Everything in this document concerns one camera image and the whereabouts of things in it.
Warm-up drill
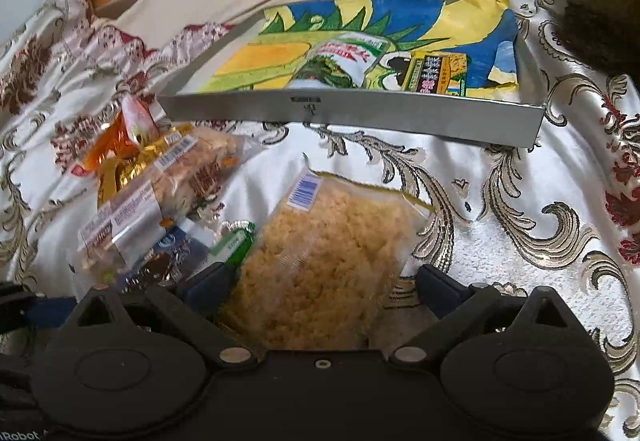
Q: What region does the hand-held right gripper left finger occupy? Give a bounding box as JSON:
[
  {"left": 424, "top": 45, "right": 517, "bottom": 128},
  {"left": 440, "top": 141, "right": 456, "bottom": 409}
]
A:
[{"left": 62, "top": 263, "right": 257, "bottom": 369}]

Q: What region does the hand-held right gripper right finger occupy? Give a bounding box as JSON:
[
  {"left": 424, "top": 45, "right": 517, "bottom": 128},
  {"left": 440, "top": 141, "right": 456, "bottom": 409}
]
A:
[{"left": 390, "top": 263, "right": 583, "bottom": 368}]

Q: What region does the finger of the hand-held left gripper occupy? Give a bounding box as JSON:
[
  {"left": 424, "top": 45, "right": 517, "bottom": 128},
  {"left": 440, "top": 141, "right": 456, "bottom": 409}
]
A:
[{"left": 0, "top": 282, "right": 81, "bottom": 338}]

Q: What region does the blue snack packet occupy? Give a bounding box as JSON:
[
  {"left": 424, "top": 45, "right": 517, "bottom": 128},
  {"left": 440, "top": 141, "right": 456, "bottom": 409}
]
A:
[{"left": 120, "top": 218, "right": 221, "bottom": 292}]

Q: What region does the clear nut bar packet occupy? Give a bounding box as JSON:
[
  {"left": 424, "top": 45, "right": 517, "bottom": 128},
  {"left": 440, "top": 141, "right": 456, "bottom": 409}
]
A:
[{"left": 77, "top": 126, "right": 266, "bottom": 272}]

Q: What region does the puffed rice cake packet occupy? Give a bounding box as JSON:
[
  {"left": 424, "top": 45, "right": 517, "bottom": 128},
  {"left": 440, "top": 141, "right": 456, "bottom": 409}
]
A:
[{"left": 217, "top": 154, "right": 433, "bottom": 352}]

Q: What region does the gold foil snack packet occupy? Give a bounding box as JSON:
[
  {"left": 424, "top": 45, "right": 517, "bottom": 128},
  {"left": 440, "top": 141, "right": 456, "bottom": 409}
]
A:
[{"left": 97, "top": 124, "right": 196, "bottom": 209}]

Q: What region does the orange snack bag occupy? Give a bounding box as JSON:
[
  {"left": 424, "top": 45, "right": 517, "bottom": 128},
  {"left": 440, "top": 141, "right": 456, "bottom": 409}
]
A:
[{"left": 70, "top": 94, "right": 158, "bottom": 177}]

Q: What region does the grey shallow tray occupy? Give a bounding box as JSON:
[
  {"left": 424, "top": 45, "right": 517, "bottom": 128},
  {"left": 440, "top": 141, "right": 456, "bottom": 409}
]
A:
[{"left": 157, "top": 0, "right": 548, "bottom": 149}]

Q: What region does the colourful drawing paper liner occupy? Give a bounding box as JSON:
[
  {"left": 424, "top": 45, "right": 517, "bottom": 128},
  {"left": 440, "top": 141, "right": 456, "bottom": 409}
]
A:
[{"left": 197, "top": 0, "right": 521, "bottom": 99}]

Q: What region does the cream bed sheet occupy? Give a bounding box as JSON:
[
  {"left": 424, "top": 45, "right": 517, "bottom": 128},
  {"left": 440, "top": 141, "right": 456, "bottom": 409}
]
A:
[{"left": 112, "top": 0, "right": 451, "bottom": 37}]

